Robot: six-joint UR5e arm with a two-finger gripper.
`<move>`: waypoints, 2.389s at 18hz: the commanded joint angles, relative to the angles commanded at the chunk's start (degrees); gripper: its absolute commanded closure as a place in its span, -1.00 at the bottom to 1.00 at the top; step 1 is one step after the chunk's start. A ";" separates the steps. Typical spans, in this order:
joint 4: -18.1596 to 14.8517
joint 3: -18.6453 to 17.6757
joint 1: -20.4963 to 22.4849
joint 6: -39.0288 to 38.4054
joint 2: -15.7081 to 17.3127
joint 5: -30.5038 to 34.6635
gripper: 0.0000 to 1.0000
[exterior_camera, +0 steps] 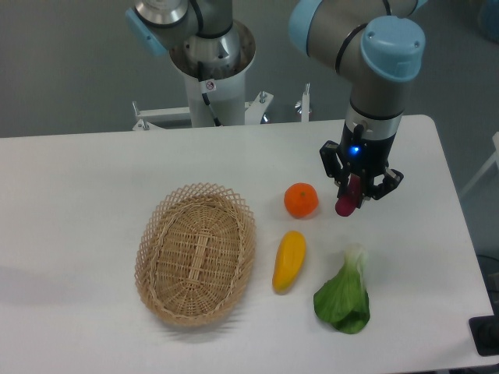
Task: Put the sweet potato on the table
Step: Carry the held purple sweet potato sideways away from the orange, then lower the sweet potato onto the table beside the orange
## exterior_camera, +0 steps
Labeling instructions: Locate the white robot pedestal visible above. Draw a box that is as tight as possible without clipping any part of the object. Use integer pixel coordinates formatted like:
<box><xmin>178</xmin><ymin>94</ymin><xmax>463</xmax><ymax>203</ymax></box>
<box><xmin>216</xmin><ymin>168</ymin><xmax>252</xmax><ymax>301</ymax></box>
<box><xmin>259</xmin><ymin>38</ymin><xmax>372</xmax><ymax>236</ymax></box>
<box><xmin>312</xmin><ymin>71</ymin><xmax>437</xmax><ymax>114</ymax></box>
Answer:
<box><xmin>169</xmin><ymin>20</ymin><xmax>256</xmax><ymax>128</ymax></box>

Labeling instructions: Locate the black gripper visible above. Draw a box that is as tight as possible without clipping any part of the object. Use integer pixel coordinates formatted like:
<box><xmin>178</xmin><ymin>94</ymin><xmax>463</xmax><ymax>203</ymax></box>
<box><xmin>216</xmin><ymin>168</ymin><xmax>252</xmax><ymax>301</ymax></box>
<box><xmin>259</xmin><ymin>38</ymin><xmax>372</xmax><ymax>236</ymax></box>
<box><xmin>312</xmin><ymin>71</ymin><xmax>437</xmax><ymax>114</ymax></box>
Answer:
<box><xmin>319</xmin><ymin>121</ymin><xmax>404</xmax><ymax>208</ymax></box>

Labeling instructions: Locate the black cable on pedestal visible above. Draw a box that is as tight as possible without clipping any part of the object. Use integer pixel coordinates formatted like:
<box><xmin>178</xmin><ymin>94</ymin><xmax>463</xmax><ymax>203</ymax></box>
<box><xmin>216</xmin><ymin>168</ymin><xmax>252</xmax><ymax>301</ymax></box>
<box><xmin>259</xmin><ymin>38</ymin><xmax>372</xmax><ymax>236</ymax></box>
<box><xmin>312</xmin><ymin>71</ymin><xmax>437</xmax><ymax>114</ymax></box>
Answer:
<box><xmin>196</xmin><ymin>62</ymin><xmax>223</xmax><ymax>128</ymax></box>

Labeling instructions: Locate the green bok choy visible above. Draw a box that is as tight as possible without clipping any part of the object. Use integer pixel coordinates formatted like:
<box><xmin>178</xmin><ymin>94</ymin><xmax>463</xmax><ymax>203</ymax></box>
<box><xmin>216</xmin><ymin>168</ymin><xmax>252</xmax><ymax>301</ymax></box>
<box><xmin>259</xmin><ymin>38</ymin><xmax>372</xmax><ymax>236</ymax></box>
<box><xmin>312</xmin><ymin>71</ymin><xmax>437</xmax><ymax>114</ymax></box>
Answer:
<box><xmin>313</xmin><ymin>244</ymin><xmax>370</xmax><ymax>334</ymax></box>

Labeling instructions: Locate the woven wicker basket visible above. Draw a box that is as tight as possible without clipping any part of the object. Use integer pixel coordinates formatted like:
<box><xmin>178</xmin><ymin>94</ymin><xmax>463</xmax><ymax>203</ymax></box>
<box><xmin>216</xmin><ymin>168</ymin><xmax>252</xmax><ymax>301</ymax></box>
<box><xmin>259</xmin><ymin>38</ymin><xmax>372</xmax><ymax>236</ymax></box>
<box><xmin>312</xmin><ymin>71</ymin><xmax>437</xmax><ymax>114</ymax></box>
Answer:
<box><xmin>134</xmin><ymin>183</ymin><xmax>256</xmax><ymax>327</ymax></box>

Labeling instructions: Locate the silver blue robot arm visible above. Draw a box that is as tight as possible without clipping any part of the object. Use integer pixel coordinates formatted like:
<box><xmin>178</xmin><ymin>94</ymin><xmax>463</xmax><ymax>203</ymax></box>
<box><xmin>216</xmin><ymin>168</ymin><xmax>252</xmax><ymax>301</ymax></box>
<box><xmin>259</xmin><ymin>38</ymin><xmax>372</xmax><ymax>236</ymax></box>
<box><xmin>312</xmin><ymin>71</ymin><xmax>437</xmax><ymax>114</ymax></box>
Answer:
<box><xmin>126</xmin><ymin>1</ymin><xmax>426</xmax><ymax>216</ymax></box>

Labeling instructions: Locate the purple-red sweet potato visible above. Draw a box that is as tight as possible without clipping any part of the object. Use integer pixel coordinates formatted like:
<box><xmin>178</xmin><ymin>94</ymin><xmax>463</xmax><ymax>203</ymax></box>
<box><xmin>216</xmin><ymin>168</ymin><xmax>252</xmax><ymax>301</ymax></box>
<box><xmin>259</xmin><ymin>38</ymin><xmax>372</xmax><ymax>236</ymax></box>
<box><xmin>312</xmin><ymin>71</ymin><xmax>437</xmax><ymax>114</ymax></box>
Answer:
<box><xmin>335</xmin><ymin>175</ymin><xmax>362</xmax><ymax>217</ymax></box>

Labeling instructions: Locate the yellow mango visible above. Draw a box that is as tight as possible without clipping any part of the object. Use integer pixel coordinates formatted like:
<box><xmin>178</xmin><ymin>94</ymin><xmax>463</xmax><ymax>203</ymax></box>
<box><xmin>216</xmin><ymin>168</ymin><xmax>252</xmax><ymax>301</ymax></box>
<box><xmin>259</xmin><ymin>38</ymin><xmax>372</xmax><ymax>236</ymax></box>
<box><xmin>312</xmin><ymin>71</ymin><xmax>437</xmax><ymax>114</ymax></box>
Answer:
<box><xmin>272</xmin><ymin>231</ymin><xmax>306</xmax><ymax>294</ymax></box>

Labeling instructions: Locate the white metal base frame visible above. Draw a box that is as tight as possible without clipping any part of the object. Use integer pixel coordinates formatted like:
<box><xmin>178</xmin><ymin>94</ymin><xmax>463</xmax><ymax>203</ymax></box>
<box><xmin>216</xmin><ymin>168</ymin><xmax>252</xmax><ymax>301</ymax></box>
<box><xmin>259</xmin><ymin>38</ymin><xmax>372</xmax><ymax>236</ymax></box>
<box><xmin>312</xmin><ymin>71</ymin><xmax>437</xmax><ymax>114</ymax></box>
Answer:
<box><xmin>130</xmin><ymin>82</ymin><xmax>313</xmax><ymax>131</ymax></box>

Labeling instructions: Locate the black device at table edge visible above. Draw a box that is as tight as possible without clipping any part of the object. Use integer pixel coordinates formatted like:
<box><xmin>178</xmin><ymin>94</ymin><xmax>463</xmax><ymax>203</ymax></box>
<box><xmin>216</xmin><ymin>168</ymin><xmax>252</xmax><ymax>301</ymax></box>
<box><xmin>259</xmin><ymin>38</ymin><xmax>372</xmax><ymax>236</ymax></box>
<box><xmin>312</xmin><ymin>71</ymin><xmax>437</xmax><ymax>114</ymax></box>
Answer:
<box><xmin>469</xmin><ymin>316</ymin><xmax>498</xmax><ymax>357</ymax></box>

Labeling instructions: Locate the white furniture at right edge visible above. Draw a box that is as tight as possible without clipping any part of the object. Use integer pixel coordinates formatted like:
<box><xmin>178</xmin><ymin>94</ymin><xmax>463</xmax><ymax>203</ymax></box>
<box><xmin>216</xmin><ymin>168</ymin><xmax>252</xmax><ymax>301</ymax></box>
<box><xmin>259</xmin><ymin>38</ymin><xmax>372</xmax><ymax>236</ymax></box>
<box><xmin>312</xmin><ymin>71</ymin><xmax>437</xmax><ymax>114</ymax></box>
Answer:
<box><xmin>458</xmin><ymin>132</ymin><xmax>499</xmax><ymax>200</ymax></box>

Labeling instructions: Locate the orange tangerine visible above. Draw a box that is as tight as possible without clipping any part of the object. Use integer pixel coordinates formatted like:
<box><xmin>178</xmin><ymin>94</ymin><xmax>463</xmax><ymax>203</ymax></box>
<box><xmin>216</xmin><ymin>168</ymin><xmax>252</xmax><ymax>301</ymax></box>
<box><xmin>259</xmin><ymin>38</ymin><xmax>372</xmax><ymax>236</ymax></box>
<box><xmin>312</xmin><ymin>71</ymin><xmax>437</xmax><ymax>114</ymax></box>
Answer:
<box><xmin>284</xmin><ymin>182</ymin><xmax>319</xmax><ymax>218</ymax></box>

